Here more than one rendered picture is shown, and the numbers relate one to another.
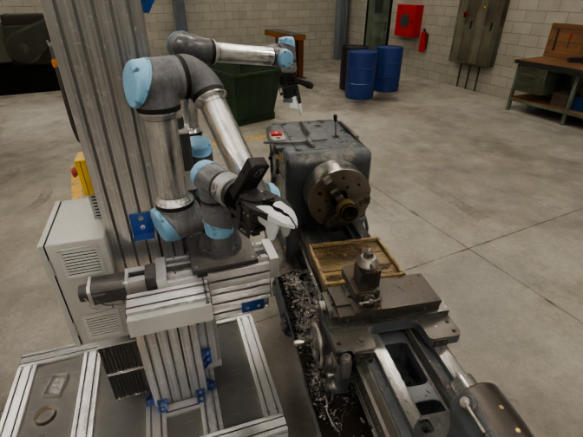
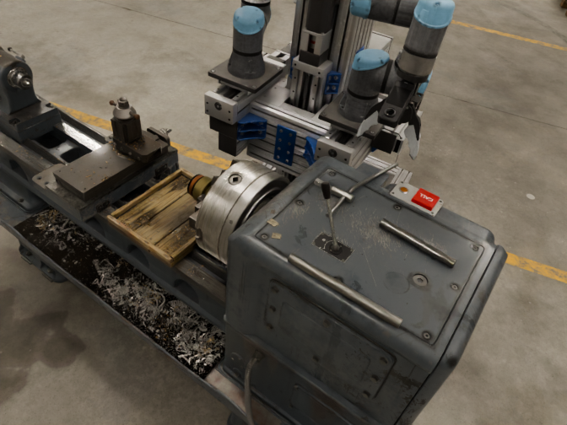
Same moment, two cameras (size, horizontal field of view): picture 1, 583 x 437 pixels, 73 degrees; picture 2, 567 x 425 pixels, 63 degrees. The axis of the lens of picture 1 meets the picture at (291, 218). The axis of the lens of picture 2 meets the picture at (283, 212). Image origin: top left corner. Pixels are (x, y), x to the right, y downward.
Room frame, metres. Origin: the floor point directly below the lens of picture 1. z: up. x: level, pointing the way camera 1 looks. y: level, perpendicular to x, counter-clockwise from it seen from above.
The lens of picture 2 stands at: (2.46, -0.89, 2.07)
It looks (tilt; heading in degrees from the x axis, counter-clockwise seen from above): 44 degrees down; 131
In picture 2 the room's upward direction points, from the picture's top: 8 degrees clockwise
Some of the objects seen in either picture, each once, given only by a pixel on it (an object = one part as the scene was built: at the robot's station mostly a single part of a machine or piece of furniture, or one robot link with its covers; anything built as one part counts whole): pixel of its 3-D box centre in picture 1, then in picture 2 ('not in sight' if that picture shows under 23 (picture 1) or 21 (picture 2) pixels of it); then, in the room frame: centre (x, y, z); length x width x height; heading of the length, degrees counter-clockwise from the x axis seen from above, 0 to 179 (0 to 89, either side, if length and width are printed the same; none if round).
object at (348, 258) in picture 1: (353, 261); (176, 212); (1.43, -0.28, 0.89); 0.36 x 0.30 x 0.04; 102
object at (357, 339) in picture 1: (385, 316); (108, 166); (1.08, -0.35, 0.90); 0.47 x 0.30 x 0.06; 102
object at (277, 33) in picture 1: (284, 53); not in sight; (10.86, 0.19, 0.50); 1.61 x 0.44 x 1.00; 26
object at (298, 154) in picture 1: (313, 167); (358, 281); (2.11, -0.13, 1.06); 0.59 x 0.48 x 0.39; 12
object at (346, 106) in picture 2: not in sight; (360, 99); (1.62, 0.41, 1.21); 0.15 x 0.15 x 0.10
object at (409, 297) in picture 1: (378, 298); (117, 158); (1.12, -0.33, 0.95); 0.43 x 0.17 x 0.05; 102
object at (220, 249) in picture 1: (219, 235); (246, 58); (1.15, 0.25, 1.21); 0.15 x 0.15 x 0.10
